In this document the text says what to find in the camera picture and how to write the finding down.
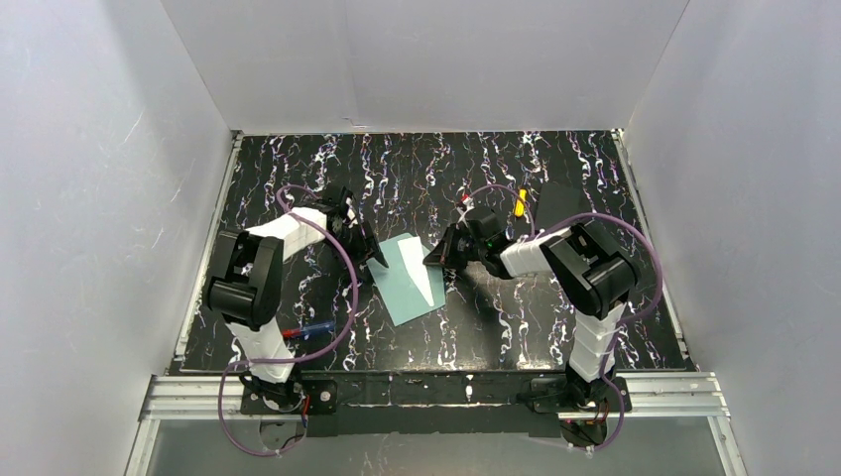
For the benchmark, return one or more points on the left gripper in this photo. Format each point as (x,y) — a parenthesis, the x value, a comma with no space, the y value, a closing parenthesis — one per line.
(361,234)

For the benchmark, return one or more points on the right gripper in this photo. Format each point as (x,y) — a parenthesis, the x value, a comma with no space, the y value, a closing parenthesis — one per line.
(450,246)

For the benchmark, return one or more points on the teal envelope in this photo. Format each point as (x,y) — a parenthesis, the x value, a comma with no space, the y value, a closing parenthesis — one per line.
(399,294)

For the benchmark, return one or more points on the beige letter paper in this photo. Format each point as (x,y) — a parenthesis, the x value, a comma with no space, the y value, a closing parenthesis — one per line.
(412,253)

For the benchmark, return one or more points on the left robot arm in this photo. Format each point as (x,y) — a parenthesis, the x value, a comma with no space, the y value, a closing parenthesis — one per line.
(243,282)

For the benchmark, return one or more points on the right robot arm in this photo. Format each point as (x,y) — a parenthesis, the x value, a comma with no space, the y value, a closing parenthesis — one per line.
(594,271)

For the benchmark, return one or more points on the yellow marker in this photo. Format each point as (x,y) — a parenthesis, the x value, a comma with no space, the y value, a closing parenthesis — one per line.
(521,203)

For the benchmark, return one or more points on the blue red screwdriver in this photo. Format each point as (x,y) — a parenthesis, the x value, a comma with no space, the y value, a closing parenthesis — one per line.
(310,330)

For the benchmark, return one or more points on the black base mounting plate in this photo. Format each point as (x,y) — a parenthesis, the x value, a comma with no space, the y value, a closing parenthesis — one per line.
(535,402)

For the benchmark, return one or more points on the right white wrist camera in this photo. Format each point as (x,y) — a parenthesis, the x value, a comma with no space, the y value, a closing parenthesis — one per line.
(465,204)

